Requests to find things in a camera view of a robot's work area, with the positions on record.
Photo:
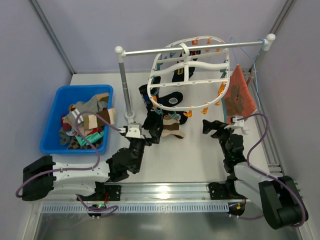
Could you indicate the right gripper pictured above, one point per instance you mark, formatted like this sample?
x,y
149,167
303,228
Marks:
x,y
222,132

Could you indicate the pile of socks in bin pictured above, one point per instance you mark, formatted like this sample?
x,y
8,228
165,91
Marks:
x,y
70,133

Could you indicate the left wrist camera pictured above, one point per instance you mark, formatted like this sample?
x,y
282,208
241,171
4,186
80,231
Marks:
x,y
132,130

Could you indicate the white oval clip hanger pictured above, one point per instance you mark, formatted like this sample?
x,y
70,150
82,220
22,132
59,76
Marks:
x,y
201,60

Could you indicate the navy christmas sock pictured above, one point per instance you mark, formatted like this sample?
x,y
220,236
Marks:
x,y
179,74

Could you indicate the blue wire hanger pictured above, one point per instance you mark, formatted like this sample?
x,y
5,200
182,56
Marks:
x,y
251,65

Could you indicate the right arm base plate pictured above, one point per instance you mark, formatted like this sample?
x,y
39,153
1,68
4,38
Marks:
x,y
223,191

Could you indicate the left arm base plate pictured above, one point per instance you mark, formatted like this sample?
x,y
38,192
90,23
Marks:
x,y
110,193

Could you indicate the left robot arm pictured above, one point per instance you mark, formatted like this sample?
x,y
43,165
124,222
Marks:
x,y
46,176

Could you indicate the aluminium rail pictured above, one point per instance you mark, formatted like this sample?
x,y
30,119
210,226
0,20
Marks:
x,y
130,192

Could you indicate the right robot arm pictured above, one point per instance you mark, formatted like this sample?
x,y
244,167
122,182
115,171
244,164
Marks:
x,y
277,197

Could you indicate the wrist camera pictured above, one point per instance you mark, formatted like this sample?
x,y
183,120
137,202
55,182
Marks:
x,y
132,130
237,122

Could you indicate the beige brown striped sock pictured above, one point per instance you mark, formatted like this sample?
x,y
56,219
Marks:
x,y
92,121

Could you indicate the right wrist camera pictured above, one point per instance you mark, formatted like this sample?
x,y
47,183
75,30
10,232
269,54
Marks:
x,y
237,122

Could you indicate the white drying rack stand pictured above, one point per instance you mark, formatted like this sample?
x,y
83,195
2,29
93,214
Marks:
x,y
122,54

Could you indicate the blue plastic bin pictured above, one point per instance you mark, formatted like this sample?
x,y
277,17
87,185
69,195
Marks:
x,y
66,96

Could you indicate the black blue sport sock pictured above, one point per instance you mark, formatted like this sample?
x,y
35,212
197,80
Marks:
x,y
144,95
171,100

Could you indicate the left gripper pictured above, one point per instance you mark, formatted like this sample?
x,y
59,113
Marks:
x,y
152,132

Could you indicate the orange bear towel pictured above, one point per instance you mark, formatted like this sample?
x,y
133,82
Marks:
x,y
238,101

